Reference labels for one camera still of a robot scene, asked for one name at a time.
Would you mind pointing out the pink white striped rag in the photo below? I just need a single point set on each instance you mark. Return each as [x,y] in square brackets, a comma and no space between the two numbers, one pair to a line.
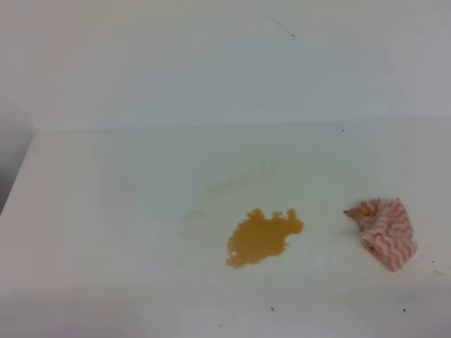
[385,231]

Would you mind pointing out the brown coffee stain puddle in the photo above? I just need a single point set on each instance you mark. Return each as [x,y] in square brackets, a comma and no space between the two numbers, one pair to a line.
[258,237]

